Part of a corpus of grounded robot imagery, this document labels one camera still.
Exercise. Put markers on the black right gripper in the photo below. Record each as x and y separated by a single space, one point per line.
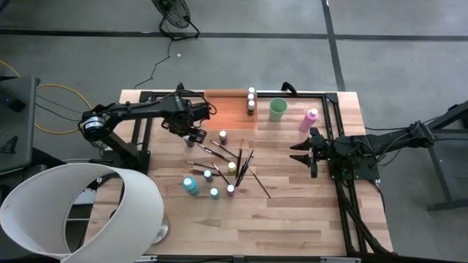
318 149

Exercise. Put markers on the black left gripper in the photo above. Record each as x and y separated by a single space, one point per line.
183 117

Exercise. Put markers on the large pink paint bottle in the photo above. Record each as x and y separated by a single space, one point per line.
309 120

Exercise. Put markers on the small dark brown paint bottle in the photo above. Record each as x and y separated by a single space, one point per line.
223 138

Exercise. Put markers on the small black paintbrush gold ferrule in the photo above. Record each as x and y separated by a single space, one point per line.
245 170

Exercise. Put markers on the small grey paint bottle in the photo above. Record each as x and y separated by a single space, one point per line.
208 176

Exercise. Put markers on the large teal paint bottle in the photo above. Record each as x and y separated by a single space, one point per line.
191 186

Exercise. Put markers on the small white-capped paint bottle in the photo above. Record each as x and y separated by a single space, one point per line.
251 97

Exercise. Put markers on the small yellow paint bottle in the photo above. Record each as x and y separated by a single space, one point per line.
232 168

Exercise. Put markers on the small magenta paint bottle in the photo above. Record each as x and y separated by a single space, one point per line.
230 190

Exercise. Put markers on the small turquoise paint bottle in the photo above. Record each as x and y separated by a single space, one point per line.
214 193

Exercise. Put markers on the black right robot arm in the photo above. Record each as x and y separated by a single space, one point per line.
395 139

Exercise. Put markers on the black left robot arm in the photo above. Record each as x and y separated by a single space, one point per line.
139 109

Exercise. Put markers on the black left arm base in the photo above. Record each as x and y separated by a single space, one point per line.
128 162

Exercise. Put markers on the black table clamp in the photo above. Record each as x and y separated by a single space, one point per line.
289 87
180 87

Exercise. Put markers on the orange translucent tray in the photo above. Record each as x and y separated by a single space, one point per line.
226 113

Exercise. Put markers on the black paintbrush silver ferrule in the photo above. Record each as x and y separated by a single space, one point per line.
201 165
214 152
242 168

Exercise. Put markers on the green plastic cup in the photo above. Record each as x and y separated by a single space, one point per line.
278 109

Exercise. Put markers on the long thin black paintbrush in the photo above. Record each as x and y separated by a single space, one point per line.
260 183

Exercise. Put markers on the black paintbrush wide orange bristles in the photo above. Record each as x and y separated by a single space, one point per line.
240 160

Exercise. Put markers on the thin black paintbrush gold ferrule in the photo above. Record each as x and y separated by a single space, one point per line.
219 175

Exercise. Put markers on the black floor fan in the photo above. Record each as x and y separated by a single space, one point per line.
172 14

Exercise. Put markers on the chrome round lamp base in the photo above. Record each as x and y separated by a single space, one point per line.
164 228

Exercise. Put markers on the grey metal stand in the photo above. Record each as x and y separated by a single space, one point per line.
449 175

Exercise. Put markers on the white lampshade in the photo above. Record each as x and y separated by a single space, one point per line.
22 219

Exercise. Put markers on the black aluminium table frame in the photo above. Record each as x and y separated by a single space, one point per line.
292 95

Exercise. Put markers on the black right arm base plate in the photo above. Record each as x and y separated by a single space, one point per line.
371 175

